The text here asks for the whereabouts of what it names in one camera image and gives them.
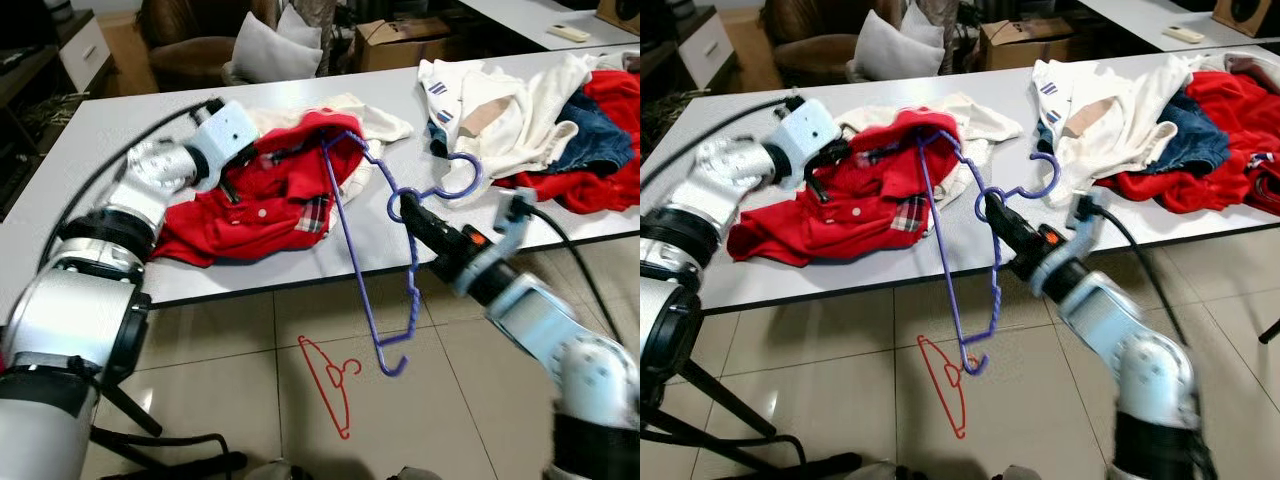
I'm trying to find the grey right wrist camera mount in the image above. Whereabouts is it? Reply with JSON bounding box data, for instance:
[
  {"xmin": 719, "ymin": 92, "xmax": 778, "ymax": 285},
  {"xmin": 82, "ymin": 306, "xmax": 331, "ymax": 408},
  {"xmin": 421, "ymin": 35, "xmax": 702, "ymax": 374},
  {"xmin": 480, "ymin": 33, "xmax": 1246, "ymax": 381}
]
[
  {"xmin": 1035, "ymin": 190, "xmax": 1111, "ymax": 291},
  {"xmin": 455, "ymin": 193, "xmax": 538, "ymax": 298}
]

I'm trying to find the white garment with blue stripes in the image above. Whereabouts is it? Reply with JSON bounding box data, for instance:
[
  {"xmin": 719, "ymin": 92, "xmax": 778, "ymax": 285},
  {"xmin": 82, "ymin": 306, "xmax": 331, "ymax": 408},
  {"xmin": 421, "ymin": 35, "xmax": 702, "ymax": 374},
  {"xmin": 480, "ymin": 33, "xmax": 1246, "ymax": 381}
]
[
  {"xmin": 415, "ymin": 52, "xmax": 603, "ymax": 191},
  {"xmin": 1030, "ymin": 52, "xmax": 1216, "ymax": 196}
]

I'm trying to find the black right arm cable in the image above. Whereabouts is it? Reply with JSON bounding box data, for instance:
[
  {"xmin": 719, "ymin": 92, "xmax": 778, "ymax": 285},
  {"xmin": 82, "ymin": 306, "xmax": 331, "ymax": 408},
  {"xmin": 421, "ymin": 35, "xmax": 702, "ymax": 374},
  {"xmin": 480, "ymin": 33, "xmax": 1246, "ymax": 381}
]
[
  {"xmin": 522, "ymin": 203, "xmax": 611, "ymax": 346},
  {"xmin": 1092, "ymin": 202, "xmax": 1191, "ymax": 351}
]

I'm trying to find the brown leather armchair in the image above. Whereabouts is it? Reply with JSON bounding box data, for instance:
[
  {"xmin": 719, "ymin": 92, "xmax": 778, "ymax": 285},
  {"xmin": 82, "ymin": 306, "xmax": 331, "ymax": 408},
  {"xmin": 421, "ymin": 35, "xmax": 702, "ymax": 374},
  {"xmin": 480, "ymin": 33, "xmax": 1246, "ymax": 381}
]
[
  {"xmin": 765, "ymin": 0, "xmax": 906, "ymax": 89},
  {"xmin": 138, "ymin": 0, "xmax": 286, "ymax": 93}
]

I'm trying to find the white drawer unit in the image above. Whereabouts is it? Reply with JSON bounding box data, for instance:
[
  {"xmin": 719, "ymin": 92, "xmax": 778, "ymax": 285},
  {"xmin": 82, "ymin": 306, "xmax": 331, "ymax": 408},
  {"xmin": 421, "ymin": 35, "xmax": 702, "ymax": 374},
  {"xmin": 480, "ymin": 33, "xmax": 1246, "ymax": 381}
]
[
  {"xmin": 680, "ymin": 8, "xmax": 741, "ymax": 91},
  {"xmin": 55, "ymin": 10, "xmax": 118, "ymax": 98}
]

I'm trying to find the purple plastic clothes hanger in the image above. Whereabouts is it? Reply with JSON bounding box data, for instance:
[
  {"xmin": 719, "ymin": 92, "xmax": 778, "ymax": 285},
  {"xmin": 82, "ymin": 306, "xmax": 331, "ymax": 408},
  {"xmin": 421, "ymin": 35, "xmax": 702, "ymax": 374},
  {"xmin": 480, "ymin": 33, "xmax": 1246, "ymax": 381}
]
[
  {"xmin": 320, "ymin": 130, "xmax": 486, "ymax": 378},
  {"xmin": 915, "ymin": 128, "xmax": 1061, "ymax": 376}
]

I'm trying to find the red wire clothes hanger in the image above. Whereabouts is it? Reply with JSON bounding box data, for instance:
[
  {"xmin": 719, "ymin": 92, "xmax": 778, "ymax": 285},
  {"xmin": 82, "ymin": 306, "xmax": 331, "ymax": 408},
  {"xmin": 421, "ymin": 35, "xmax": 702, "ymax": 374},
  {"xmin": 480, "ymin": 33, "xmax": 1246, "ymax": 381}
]
[
  {"xmin": 918, "ymin": 337, "xmax": 986, "ymax": 439},
  {"xmin": 298, "ymin": 337, "xmax": 361, "ymax": 439}
]

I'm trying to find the wooden speaker box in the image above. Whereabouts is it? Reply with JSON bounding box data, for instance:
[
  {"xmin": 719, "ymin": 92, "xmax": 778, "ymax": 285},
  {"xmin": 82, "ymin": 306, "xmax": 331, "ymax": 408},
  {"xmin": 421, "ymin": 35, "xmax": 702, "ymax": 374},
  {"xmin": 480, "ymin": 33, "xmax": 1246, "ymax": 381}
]
[
  {"xmin": 595, "ymin": 0, "xmax": 641, "ymax": 36},
  {"xmin": 1212, "ymin": 0, "xmax": 1280, "ymax": 39}
]

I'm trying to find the blue denim garment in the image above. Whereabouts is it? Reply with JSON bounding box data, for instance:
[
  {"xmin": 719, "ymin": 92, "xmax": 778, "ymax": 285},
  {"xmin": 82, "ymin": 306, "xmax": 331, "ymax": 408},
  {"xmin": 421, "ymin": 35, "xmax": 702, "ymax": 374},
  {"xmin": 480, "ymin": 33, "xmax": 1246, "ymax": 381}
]
[
  {"xmin": 1150, "ymin": 88, "xmax": 1231, "ymax": 176},
  {"xmin": 543, "ymin": 88, "xmax": 638, "ymax": 179}
]

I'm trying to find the brown cardboard box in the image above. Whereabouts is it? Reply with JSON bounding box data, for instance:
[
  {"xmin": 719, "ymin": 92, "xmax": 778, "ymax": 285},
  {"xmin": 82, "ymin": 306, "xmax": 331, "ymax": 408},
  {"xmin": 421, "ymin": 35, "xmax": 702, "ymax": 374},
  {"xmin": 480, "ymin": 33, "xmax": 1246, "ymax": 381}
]
[
  {"xmin": 352, "ymin": 17, "xmax": 453, "ymax": 73},
  {"xmin": 978, "ymin": 17, "xmax": 1076, "ymax": 71}
]

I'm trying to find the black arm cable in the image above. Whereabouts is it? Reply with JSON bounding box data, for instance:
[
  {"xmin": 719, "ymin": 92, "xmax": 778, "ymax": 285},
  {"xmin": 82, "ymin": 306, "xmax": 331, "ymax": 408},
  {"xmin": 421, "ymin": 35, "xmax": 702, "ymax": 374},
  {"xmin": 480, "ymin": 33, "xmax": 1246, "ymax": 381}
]
[
  {"xmin": 522, "ymin": 203, "xmax": 611, "ymax": 346},
  {"xmin": 640, "ymin": 95, "xmax": 801, "ymax": 191},
  {"xmin": 1092, "ymin": 202, "xmax": 1191, "ymax": 351},
  {"xmin": 38, "ymin": 97, "xmax": 223, "ymax": 263}
]

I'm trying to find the red polo shirt plaid collar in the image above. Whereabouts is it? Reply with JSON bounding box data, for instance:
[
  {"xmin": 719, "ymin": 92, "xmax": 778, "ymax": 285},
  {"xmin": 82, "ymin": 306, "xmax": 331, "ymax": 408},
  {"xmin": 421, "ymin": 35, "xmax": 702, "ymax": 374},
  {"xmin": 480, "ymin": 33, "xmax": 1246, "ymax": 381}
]
[
  {"xmin": 727, "ymin": 108, "xmax": 963, "ymax": 268},
  {"xmin": 153, "ymin": 108, "xmax": 369, "ymax": 268}
]

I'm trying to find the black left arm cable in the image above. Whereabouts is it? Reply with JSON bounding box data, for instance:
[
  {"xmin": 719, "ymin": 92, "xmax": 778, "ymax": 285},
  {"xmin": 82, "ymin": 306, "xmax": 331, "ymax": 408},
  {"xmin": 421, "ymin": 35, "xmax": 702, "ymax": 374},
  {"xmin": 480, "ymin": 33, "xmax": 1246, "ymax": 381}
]
[
  {"xmin": 640, "ymin": 95, "xmax": 801, "ymax": 191},
  {"xmin": 38, "ymin": 97, "xmax": 223, "ymax": 263}
]

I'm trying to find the white pillow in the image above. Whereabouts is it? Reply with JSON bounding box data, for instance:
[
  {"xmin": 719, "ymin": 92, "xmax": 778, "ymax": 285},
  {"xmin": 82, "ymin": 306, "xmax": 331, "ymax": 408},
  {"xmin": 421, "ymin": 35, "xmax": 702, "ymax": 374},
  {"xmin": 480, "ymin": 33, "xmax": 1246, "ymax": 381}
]
[
  {"xmin": 850, "ymin": 8, "xmax": 946, "ymax": 83},
  {"xmin": 228, "ymin": 8, "xmax": 328, "ymax": 86}
]

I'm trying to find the cream knit garment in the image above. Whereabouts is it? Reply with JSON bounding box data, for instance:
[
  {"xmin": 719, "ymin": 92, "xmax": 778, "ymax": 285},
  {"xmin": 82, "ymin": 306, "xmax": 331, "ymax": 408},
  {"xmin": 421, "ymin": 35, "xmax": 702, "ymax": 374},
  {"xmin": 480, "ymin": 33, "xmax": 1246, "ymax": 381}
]
[
  {"xmin": 840, "ymin": 93, "xmax": 1024, "ymax": 201},
  {"xmin": 245, "ymin": 93, "xmax": 416, "ymax": 206}
]

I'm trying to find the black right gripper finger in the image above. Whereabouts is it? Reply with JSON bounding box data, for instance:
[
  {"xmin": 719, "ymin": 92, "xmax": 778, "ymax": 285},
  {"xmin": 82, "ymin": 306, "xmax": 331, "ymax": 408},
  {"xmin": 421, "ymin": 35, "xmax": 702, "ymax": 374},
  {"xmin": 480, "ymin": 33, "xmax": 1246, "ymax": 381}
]
[
  {"xmin": 989, "ymin": 192, "xmax": 1037, "ymax": 240},
  {"xmin": 983, "ymin": 199, "xmax": 1027, "ymax": 252},
  {"xmin": 403, "ymin": 193, "xmax": 452, "ymax": 242},
  {"xmin": 397, "ymin": 199, "xmax": 442, "ymax": 254}
]

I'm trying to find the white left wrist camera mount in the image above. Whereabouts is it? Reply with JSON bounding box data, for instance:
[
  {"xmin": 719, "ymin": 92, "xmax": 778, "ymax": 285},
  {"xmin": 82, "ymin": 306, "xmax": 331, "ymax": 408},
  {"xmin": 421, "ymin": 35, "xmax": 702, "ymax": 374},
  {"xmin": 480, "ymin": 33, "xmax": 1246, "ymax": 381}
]
[
  {"xmin": 190, "ymin": 100, "xmax": 259, "ymax": 166},
  {"xmin": 768, "ymin": 97, "xmax": 841, "ymax": 161}
]

